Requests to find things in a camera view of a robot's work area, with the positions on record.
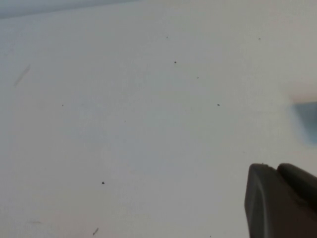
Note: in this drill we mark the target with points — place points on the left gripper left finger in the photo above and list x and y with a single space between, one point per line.
270 210

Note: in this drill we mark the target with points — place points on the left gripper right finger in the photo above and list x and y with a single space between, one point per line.
302 183

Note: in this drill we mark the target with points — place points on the black printed glasses case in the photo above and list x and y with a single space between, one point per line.
305 121

